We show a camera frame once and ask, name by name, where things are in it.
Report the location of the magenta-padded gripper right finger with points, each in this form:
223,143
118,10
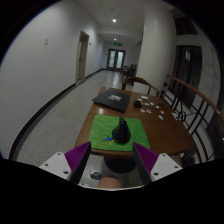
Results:
163,166

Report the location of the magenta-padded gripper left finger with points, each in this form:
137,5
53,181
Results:
58,165

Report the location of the black vertical computer mouse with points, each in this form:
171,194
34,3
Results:
121,133

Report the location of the green mouse pad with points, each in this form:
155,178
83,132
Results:
100,133

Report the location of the dark table base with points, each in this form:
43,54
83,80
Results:
120,164

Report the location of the white booklet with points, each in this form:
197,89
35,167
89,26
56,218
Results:
175,115

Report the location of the red and white sticker card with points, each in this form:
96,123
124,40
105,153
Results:
162,112

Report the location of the person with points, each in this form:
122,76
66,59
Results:
110,182

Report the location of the orange sticker card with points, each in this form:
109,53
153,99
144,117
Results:
148,111

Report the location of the beige sticker card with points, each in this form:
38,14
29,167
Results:
142,110

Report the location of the small pale sticker card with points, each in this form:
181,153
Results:
146,104
151,104

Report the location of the small black block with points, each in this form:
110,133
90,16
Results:
137,104

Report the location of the small white box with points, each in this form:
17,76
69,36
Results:
144,97

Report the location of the wood-topped black metal railing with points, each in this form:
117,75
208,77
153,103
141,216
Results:
193,89

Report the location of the black flat box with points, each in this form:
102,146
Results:
111,100

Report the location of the wooden armchair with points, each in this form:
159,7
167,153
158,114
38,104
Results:
140,79
128,70

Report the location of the dark tall window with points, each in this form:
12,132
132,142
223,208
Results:
186,75

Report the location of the corridor side door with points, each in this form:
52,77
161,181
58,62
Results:
82,56

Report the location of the glazed double door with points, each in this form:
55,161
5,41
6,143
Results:
116,59

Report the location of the green exit sign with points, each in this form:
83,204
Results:
117,44

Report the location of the round ceiling light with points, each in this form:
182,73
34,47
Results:
115,39
114,20

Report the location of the dark transom window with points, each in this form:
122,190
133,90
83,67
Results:
186,26

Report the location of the white wall plate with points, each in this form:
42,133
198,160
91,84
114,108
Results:
46,41

